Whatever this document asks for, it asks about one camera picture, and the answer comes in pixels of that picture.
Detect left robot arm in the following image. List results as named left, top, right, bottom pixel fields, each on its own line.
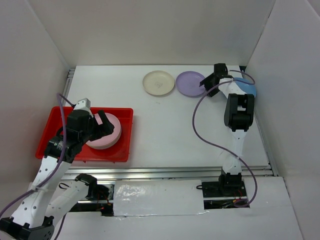
left=0, top=109, right=115, bottom=240

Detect red plastic bin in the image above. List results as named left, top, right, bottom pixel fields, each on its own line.
left=35, top=106, right=134, bottom=163

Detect pink plate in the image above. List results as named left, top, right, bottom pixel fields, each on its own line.
left=86, top=112, right=122, bottom=150

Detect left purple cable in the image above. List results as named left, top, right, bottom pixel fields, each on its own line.
left=0, top=92, right=77, bottom=240

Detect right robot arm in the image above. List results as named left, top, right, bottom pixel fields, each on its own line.
left=199, top=63, right=257, bottom=197

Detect white foil-taped cover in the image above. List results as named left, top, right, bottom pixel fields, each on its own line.
left=113, top=179, right=205, bottom=217

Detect blue plate back right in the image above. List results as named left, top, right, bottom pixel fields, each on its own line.
left=234, top=77, right=257, bottom=97

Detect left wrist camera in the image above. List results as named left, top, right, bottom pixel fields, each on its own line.
left=73, top=98, right=91, bottom=112

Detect purple plate back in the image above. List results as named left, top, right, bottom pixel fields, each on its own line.
left=175, top=71, right=206, bottom=98

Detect cream plate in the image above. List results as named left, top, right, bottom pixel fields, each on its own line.
left=142, top=70, right=175, bottom=97

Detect aluminium frame rail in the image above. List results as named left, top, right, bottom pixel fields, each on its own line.
left=61, top=166, right=278, bottom=181

